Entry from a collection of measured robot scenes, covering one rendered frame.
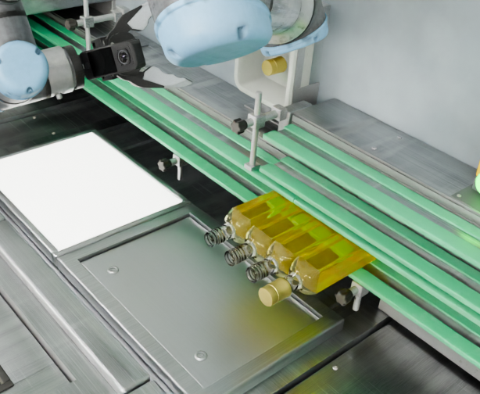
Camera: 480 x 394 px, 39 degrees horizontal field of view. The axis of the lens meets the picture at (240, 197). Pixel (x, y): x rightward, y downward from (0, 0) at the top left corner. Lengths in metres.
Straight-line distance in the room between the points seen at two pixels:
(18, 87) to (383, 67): 0.69
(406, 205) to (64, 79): 0.59
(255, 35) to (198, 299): 0.71
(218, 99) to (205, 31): 0.93
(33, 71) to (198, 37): 0.36
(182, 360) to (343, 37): 0.69
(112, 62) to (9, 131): 0.88
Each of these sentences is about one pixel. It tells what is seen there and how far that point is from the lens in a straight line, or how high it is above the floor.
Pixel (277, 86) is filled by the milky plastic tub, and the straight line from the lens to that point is 1.51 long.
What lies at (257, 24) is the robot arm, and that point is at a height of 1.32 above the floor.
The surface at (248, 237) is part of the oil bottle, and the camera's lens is 1.21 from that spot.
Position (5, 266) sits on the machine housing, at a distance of 1.43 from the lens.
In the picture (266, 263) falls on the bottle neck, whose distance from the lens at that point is 1.16.
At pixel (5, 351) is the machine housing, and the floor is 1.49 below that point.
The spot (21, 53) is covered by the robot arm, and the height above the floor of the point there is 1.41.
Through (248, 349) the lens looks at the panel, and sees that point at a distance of 1.20.
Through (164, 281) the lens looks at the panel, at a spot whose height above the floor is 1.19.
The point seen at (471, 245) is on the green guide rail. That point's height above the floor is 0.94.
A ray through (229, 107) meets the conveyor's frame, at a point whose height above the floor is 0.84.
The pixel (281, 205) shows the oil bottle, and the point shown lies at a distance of 1.27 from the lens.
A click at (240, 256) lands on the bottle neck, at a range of 1.18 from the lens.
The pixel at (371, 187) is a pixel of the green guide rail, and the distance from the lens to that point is 1.17.
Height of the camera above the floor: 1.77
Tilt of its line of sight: 35 degrees down
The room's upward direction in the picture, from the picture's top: 113 degrees counter-clockwise
